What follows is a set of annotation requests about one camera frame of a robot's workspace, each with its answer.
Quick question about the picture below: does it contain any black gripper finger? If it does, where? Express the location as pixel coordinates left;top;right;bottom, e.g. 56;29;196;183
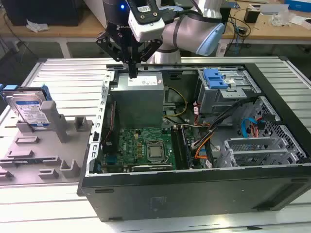
95;31;134;80
133;38;163;80

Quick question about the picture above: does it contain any hard disk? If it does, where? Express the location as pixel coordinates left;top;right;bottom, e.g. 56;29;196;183
0;83;53;129

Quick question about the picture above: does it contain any blue data wire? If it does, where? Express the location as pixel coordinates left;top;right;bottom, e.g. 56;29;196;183
240;117;256;139

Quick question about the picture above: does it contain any red orange power wire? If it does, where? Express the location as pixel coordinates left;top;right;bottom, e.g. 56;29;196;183
251;116;267;140

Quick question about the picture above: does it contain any metal disk bay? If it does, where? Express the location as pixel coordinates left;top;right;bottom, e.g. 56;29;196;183
216;136;307;168

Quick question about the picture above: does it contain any white printer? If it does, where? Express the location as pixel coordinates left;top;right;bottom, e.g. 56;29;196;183
84;0;106;27

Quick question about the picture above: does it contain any wooden desk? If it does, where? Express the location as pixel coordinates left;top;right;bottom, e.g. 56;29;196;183
0;0;311;59

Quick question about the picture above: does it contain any grey power supply unit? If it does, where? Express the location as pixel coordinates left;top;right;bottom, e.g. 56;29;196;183
109;71;168;129

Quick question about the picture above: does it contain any black computer tower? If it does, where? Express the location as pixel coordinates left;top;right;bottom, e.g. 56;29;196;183
4;0;85;27

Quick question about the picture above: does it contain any blue plastic drive latch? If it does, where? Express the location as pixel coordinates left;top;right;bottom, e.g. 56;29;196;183
203;68;230;90

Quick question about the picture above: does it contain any crumpled white paper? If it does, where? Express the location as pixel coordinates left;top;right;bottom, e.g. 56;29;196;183
26;19;51;33

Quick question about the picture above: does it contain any metal optical drive cage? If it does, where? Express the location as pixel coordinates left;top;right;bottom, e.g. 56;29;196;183
195;67;262;117

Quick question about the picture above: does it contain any large black box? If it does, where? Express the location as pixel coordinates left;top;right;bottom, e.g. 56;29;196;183
220;6;231;25

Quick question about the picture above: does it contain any black case fan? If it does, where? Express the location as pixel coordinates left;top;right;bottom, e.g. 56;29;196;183
101;99;120;156

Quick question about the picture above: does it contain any green motherboard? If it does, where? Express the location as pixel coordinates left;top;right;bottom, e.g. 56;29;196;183
102;126;195;173

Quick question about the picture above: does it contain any black RAM slot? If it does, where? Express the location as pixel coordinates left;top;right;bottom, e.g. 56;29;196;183
179;125;190;170
171;125;182;170
175;125;186;170

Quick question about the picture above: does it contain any silver CPU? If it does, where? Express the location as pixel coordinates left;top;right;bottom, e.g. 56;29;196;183
148;145;164;158

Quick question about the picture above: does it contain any small black box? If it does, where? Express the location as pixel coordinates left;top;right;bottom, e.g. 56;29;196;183
244;7;258;24

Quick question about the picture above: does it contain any CPU socket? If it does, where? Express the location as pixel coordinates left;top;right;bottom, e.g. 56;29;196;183
144;139;171;164

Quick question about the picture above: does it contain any white flat box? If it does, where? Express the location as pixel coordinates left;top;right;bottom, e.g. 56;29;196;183
259;4;290;16

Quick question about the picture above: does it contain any grey parts rack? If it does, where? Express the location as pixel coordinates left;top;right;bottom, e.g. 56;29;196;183
0;100;94;185

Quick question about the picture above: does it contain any clear plastic bag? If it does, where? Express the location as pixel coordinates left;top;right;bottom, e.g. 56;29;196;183
271;11;296;27

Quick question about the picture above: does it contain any green RAM stick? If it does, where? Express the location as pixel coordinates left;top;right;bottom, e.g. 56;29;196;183
12;157;43;166

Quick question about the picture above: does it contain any black open PC case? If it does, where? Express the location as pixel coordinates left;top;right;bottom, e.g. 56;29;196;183
77;56;311;223

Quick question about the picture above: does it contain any white paper sheet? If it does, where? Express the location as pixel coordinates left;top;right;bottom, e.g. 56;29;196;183
289;14;311;25

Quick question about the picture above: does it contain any blue cardboard box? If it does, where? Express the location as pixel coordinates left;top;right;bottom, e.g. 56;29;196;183
284;0;311;12

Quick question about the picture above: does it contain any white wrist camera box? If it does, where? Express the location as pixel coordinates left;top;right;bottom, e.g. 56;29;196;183
128;5;166;42

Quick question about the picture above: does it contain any yellow black power cable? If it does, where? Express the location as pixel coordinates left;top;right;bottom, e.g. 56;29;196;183
162;86;188;120

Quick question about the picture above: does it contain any white orange wire bundle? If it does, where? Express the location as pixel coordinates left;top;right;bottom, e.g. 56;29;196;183
181;120;212;129

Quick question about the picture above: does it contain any black cable bundle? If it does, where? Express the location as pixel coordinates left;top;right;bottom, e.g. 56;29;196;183
190;96;262;169

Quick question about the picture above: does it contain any orange yellow wire bundle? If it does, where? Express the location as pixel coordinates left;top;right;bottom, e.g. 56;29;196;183
193;134;216;161

